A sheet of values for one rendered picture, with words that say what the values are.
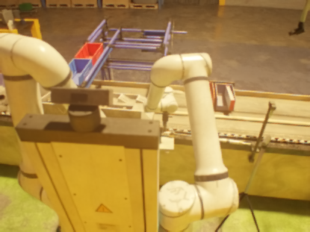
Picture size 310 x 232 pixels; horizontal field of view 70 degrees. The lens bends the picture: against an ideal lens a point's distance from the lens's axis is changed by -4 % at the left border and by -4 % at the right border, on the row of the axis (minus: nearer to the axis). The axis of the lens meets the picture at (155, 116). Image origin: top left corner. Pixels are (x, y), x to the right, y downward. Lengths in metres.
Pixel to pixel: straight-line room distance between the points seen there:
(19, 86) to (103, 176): 0.47
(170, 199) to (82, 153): 0.49
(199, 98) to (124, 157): 0.55
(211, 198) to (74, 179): 0.57
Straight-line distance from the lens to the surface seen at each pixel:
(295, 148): 2.24
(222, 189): 1.03
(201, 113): 1.02
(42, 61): 0.80
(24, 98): 0.95
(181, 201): 0.96
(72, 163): 0.64
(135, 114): 1.94
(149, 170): 0.59
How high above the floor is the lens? 2.12
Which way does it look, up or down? 37 degrees down
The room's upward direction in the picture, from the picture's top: straight up
